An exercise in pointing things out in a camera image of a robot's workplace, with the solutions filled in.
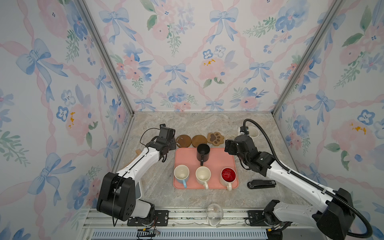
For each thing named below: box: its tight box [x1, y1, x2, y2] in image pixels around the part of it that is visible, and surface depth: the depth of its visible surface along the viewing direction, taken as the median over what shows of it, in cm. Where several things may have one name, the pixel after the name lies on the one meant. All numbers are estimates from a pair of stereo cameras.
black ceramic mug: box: [196, 143, 211, 166], surface depth 92 cm
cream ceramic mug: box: [195, 166, 212, 190], surface depth 81 cm
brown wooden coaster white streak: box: [175, 134, 192, 148], surface depth 105 cm
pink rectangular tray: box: [173, 147, 239, 189], surface depth 91 cm
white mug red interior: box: [219, 167, 237, 192], surface depth 83 cm
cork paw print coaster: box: [207, 131, 225, 146], surface depth 108 cm
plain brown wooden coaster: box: [191, 134, 208, 148], surface depth 106 cm
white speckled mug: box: [248, 126, 260, 138], surface depth 102 cm
